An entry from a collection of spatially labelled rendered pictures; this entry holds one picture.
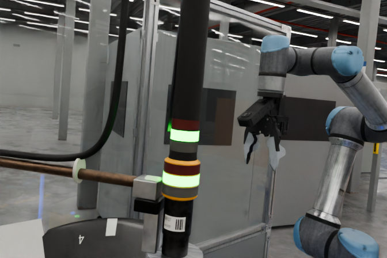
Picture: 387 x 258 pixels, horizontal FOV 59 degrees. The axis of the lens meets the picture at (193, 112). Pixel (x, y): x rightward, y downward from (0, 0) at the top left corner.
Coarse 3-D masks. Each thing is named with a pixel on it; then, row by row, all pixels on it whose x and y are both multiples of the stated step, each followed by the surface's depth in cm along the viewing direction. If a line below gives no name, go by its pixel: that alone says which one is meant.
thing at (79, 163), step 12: (120, 12) 42; (120, 24) 41; (120, 36) 42; (120, 48) 42; (120, 60) 42; (120, 72) 42; (120, 84) 42; (108, 120) 42; (108, 132) 42; (96, 144) 43; (12, 156) 45; (24, 156) 45; (36, 156) 45; (48, 156) 44; (60, 156) 44; (72, 156) 44; (84, 156) 43; (84, 168) 45
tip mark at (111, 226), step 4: (108, 220) 59; (112, 220) 59; (116, 220) 59; (108, 224) 59; (112, 224) 59; (116, 224) 59; (108, 228) 58; (112, 228) 58; (108, 232) 58; (112, 232) 58
